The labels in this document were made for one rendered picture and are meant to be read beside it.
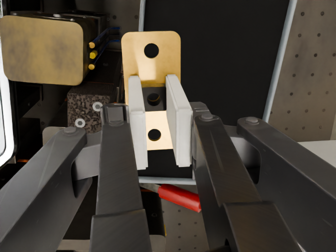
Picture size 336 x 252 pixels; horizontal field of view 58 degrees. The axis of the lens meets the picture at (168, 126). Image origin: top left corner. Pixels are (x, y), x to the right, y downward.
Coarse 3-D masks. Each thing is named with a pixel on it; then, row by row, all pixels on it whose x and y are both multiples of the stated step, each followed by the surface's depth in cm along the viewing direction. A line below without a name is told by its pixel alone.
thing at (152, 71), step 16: (128, 32) 19; (144, 32) 19; (160, 32) 19; (128, 48) 19; (160, 48) 20; (176, 48) 20; (128, 64) 20; (144, 64) 20; (160, 64) 20; (176, 64) 20; (144, 80) 20; (160, 80) 20; (144, 96) 20; (160, 96) 20; (160, 112) 21; (160, 128) 22; (160, 144) 22
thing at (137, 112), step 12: (132, 84) 18; (132, 96) 16; (132, 108) 14; (132, 120) 14; (144, 120) 14; (132, 132) 14; (144, 132) 14; (144, 144) 14; (144, 156) 14; (144, 168) 15
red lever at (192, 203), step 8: (144, 184) 39; (152, 184) 38; (160, 184) 38; (168, 184) 37; (160, 192) 37; (168, 192) 37; (176, 192) 36; (184, 192) 36; (192, 192) 36; (168, 200) 37; (176, 200) 36; (184, 200) 36; (192, 200) 35; (192, 208) 36; (200, 208) 35
